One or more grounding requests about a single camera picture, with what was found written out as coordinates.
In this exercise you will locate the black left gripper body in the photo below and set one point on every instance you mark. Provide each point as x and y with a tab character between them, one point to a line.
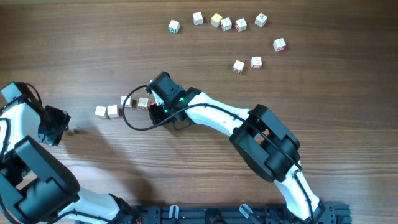
53	125

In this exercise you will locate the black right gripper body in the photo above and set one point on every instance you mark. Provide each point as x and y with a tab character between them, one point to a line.
160	112

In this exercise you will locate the blue top spiral block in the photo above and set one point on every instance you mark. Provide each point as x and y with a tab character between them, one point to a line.
143	103

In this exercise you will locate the letter B wooden block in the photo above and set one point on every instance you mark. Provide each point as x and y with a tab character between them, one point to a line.
127	101

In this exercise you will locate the green soccer ball block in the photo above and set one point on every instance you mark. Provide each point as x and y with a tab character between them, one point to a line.
101	112

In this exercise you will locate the red letter M block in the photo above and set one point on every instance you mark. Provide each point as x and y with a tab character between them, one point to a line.
114	111

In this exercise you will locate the red letter A block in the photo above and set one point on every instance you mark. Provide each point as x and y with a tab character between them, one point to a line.
238	67

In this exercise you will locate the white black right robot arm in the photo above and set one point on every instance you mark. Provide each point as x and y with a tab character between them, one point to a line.
260	138

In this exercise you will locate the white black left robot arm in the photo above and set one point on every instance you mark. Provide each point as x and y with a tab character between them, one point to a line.
35	186

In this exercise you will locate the green letter A block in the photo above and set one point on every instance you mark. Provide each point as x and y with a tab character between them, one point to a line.
174	27

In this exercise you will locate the plain white wooden block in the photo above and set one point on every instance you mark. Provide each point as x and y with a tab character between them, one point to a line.
197	18

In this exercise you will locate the red letter I block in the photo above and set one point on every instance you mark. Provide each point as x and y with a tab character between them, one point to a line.
256	63

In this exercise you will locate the yellow top wooden block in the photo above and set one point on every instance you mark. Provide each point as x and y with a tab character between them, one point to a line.
216	20

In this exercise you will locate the apple picture wooden block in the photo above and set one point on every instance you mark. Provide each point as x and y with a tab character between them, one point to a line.
226	24

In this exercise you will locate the red drawing wooden block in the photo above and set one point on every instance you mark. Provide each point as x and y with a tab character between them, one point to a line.
241	25

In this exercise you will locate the red letter Y block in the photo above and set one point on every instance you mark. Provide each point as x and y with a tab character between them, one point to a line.
279	44

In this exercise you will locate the red number 6 block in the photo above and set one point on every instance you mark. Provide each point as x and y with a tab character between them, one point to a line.
261	20

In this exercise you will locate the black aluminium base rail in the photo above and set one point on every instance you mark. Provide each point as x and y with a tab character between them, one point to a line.
330	213

